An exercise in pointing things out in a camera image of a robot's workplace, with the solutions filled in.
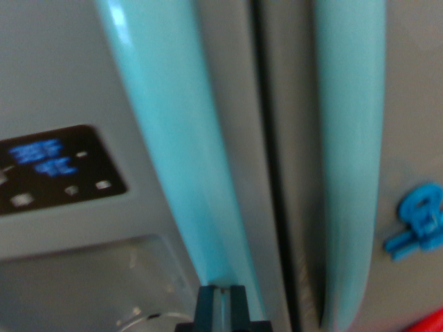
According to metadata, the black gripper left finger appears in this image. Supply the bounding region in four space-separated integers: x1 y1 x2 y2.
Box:
193 285 222 332

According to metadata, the grey fridge door with dispenser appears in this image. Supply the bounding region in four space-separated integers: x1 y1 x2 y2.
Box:
0 0 292 332

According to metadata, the red object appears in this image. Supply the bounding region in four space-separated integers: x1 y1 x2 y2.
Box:
406 308 443 332

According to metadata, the silver round dispenser tray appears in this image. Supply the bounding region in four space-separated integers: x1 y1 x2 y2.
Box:
116 311 195 332

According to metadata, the teal handle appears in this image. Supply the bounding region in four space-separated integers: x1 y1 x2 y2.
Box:
95 0 267 323
311 0 388 330

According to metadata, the blue plastic magnet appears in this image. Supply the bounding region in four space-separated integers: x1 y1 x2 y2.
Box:
383 183 443 262

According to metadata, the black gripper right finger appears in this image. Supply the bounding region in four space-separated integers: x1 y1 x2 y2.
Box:
221 284 252 332

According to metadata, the teal handle on plain door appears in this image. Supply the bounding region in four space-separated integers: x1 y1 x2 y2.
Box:
311 0 388 330

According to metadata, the plain grey fridge door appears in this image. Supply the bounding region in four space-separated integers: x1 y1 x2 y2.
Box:
255 0 443 332

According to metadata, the black temperature display panel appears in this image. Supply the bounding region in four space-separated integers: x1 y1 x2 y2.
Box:
0 124 128 216

